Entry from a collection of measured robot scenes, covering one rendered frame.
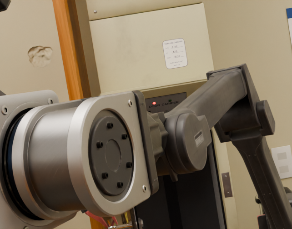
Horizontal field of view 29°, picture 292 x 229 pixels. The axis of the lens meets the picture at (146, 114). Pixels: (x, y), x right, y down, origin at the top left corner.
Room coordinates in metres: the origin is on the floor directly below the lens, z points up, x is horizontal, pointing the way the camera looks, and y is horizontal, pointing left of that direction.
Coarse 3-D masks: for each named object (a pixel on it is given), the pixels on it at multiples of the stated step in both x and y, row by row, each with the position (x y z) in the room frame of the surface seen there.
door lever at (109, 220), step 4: (108, 220) 1.35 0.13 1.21; (112, 220) 1.34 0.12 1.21; (108, 224) 1.32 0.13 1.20; (112, 224) 1.30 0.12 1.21; (120, 224) 1.30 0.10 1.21; (124, 224) 1.29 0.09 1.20; (128, 224) 1.29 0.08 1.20; (108, 228) 1.29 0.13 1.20; (112, 228) 1.29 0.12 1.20; (116, 228) 1.29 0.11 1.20; (120, 228) 1.29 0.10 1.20; (124, 228) 1.29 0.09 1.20; (128, 228) 1.30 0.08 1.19
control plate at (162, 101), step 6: (162, 96) 1.49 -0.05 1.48; (168, 96) 1.49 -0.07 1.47; (174, 96) 1.49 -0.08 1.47; (180, 96) 1.50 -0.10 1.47; (150, 102) 1.49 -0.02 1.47; (156, 102) 1.50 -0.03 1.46; (162, 102) 1.50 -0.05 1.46; (168, 102) 1.50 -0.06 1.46; (174, 102) 1.51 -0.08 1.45; (180, 102) 1.51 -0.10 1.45; (150, 108) 1.51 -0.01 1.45; (156, 108) 1.51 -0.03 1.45; (162, 108) 1.52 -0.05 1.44; (168, 108) 1.52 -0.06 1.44
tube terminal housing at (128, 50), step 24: (96, 24) 1.57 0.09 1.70; (120, 24) 1.58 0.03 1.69; (144, 24) 1.58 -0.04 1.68; (168, 24) 1.58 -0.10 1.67; (192, 24) 1.58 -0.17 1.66; (96, 48) 1.57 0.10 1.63; (120, 48) 1.58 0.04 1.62; (144, 48) 1.58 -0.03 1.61; (192, 48) 1.58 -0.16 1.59; (120, 72) 1.58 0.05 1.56; (144, 72) 1.58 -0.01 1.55; (168, 72) 1.58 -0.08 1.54; (192, 72) 1.58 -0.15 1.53; (216, 144) 1.58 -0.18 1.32
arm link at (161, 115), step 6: (162, 114) 0.73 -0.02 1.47; (162, 120) 0.73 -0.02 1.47; (162, 156) 0.72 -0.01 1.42; (156, 162) 0.73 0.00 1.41; (162, 162) 0.73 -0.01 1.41; (168, 162) 0.72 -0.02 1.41; (156, 168) 0.74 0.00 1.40; (162, 168) 0.73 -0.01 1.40; (168, 168) 0.73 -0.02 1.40; (162, 174) 0.75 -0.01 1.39; (174, 174) 0.73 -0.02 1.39; (174, 180) 0.73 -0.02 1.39
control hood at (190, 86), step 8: (184, 80) 1.47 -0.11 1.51; (192, 80) 1.47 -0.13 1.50; (200, 80) 1.47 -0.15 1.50; (136, 88) 1.46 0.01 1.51; (144, 88) 1.46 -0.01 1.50; (152, 88) 1.46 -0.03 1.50; (160, 88) 1.47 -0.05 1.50; (168, 88) 1.47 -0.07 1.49; (176, 88) 1.47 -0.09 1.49; (184, 88) 1.48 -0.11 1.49; (192, 88) 1.48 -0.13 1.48; (144, 96) 1.48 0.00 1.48; (152, 96) 1.48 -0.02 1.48
